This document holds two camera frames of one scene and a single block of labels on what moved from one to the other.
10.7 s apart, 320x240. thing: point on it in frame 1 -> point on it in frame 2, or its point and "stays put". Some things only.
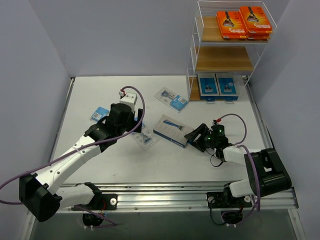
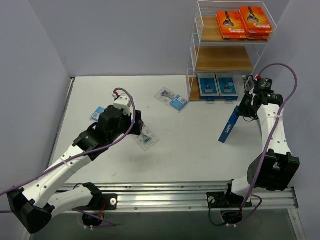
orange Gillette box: (231, 25) stays put
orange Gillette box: (258, 34) stays put
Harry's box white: (172, 130) -> (229, 126)
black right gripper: (201, 137) -> (244, 107)
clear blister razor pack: (146, 138) stays put
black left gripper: (139, 116) stays put
